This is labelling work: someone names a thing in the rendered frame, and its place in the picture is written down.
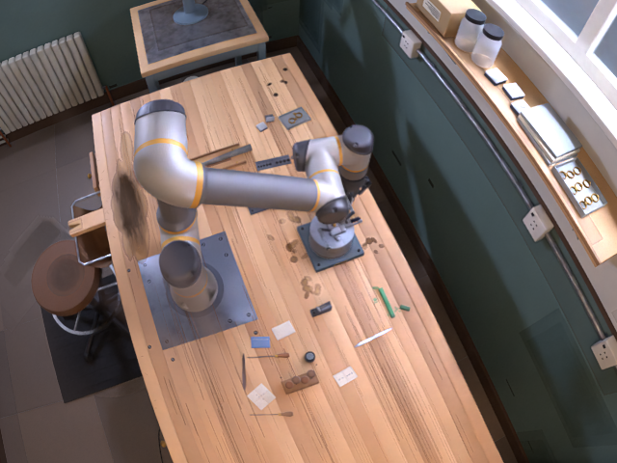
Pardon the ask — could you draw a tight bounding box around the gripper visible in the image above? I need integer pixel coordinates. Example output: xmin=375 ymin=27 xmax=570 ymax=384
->
xmin=342 ymin=174 xmax=373 ymax=204

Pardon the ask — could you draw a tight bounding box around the grey tray of brass rings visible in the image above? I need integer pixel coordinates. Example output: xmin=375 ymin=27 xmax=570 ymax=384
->
xmin=550 ymin=155 xmax=608 ymax=219

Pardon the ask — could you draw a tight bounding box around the long green stick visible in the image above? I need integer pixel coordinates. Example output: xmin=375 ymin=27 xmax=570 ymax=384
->
xmin=372 ymin=286 xmax=397 ymax=320

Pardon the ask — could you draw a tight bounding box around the white flat blade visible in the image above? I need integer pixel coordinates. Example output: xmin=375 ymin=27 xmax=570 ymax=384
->
xmin=354 ymin=327 xmax=394 ymax=348

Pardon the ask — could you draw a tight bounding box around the grey metal mounting plate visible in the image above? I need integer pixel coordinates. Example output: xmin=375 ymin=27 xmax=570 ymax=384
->
xmin=137 ymin=231 xmax=258 ymax=349

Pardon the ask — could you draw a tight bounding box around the clear jar black lid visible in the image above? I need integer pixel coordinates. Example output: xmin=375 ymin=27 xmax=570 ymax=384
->
xmin=470 ymin=23 xmax=506 ymax=69
xmin=454 ymin=9 xmax=488 ymax=54

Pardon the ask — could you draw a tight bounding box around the cardboard box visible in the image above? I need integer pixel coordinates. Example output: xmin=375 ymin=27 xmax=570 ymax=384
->
xmin=416 ymin=0 xmax=477 ymax=39

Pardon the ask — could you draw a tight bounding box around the grey flat case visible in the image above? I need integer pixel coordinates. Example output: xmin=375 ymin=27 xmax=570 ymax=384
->
xmin=517 ymin=102 xmax=583 ymax=161

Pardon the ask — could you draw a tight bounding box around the small wooden side table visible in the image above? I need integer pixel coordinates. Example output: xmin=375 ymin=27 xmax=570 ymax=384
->
xmin=129 ymin=0 xmax=271 ymax=92

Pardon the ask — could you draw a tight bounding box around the brown block with pegs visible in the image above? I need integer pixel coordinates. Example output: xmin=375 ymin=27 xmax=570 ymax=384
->
xmin=281 ymin=369 xmax=321 ymax=395

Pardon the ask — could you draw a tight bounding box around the grey mat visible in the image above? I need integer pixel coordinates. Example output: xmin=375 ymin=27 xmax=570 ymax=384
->
xmin=137 ymin=0 xmax=257 ymax=65

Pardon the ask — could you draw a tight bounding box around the blue stand foot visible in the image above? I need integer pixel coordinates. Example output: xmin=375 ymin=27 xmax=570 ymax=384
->
xmin=173 ymin=0 xmax=210 ymax=27

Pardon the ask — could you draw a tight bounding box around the white framed window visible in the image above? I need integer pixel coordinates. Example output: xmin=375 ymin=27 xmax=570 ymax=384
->
xmin=474 ymin=0 xmax=617 ymax=146

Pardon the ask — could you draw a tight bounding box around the wooden bench pin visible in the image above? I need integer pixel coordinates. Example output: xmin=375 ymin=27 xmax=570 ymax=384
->
xmin=67 ymin=212 xmax=106 ymax=238

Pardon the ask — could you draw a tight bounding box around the brown round stool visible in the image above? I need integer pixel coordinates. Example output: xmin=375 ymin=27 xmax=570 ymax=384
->
xmin=30 ymin=238 xmax=130 ymax=364

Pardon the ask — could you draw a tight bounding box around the white radiator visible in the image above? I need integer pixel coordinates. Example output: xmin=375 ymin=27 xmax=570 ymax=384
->
xmin=0 ymin=31 xmax=106 ymax=138

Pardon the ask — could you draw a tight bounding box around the dark floor mat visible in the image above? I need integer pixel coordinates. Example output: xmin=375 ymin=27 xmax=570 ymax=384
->
xmin=40 ymin=288 xmax=145 ymax=405

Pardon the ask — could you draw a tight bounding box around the dark notched rail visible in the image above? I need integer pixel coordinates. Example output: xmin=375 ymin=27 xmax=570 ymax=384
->
xmin=255 ymin=155 xmax=293 ymax=172

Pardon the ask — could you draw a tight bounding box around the grey wall conduit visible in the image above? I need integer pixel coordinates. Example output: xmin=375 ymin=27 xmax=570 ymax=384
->
xmin=370 ymin=0 xmax=609 ymax=341

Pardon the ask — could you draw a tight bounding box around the white wall socket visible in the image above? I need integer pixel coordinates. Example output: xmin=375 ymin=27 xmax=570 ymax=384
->
xmin=589 ymin=335 xmax=617 ymax=371
xmin=398 ymin=29 xmax=424 ymax=60
xmin=522 ymin=204 xmax=555 ymax=243

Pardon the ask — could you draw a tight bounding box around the wooden wall shelf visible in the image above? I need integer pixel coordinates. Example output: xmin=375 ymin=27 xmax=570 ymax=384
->
xmin=404 ymin=0 xmax=617 ymax=267

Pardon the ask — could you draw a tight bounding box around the brown catch apron frame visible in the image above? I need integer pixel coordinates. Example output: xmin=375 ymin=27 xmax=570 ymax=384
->
xmin=70 ymin=189 xmax=116 ymax=270

